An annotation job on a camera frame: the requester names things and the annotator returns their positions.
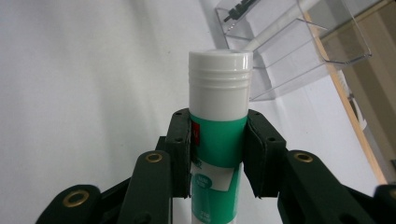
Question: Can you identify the clear plastic organizer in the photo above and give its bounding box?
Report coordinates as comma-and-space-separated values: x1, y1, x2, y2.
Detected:
214, 0, 374, 103

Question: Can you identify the wooden table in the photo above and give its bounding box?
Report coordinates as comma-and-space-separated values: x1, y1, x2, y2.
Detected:
303, 11, 389, 185

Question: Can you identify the green and white glue stick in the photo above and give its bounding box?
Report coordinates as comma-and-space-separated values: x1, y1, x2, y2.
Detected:
188, 49, 254, 224

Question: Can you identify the wooden desk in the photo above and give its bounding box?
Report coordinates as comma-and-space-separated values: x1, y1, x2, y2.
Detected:
320, 0, 396, 175

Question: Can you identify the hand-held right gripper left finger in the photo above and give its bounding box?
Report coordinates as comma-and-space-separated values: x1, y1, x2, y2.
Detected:
156, 107, 192, 200

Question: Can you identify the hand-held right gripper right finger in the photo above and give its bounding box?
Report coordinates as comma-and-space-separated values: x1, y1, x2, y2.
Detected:
242, 108, 288, 200

